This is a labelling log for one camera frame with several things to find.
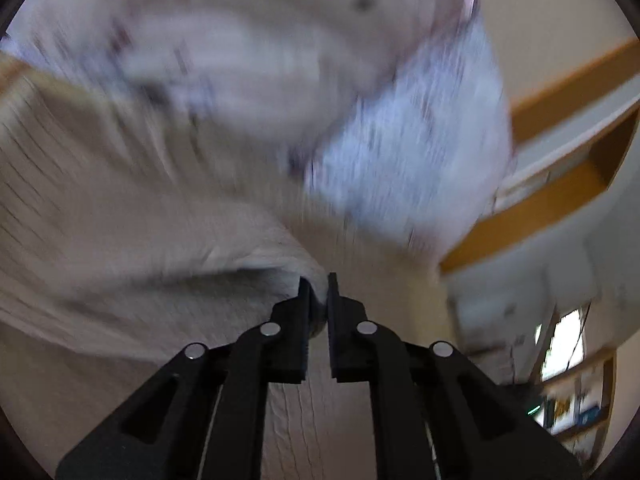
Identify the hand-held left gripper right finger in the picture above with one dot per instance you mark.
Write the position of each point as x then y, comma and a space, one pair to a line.
342, 345

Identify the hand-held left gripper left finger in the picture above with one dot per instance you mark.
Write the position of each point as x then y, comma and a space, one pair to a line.
292, 340

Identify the blue floral pillow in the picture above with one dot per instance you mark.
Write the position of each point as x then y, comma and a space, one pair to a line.
415, 150

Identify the window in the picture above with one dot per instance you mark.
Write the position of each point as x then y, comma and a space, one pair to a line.
565, 340

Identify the wooden bookshelf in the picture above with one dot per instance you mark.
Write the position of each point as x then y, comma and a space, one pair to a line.
580, 410

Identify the wooden headboard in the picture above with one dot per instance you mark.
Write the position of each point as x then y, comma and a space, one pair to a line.
550, 205

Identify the pink floral pillow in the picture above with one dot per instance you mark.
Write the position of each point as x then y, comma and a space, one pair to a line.
250, 60

